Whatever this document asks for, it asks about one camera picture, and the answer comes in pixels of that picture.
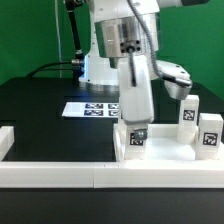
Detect white marker base sheet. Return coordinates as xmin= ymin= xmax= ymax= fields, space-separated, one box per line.
xmin=62 ymin=102 xmax=119 ymax=118

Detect white thin cable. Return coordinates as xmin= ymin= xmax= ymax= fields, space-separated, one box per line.
xmin=54 ymin=0 xmax=64 ymax=79

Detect white square tabletop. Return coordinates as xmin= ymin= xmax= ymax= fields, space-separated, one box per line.
xmin=113 ymin=124 xmax=224 ymax=162

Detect white U-shaped obstacle fence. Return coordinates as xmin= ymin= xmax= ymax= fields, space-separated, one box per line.
xmin=0 ymin=126 xmax=224 ymax=188

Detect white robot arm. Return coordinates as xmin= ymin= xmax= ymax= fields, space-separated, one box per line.
xmin=85 ymin=0 xmax=192 ymax=140

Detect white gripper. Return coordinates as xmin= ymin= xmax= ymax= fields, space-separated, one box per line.
xmin=118 ymin=55 xmax=192 ymax=140

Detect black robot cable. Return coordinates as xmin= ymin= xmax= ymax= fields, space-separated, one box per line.
xmin=25 ymin=0 xmax=85 ymax=79

